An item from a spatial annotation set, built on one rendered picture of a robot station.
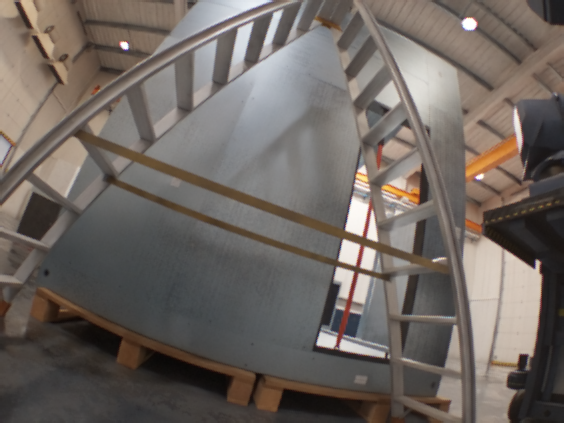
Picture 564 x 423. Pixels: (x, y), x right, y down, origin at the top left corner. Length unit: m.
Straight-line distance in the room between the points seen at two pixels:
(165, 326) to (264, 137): 1.21
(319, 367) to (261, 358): 0.32
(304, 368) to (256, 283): 0.53
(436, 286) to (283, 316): 1.03
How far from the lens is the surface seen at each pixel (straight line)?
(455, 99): 2.98
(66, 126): 1.00
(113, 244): 1.65
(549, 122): 1.88
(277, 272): 1.54
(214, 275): 1.52
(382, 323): 5.86
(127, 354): 1.53
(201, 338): 1.54
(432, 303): 1.99
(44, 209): 5.26
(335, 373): 1.69
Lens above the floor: 0.52
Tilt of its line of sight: 19 degrees up
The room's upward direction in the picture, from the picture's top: 17 degrees clockwise
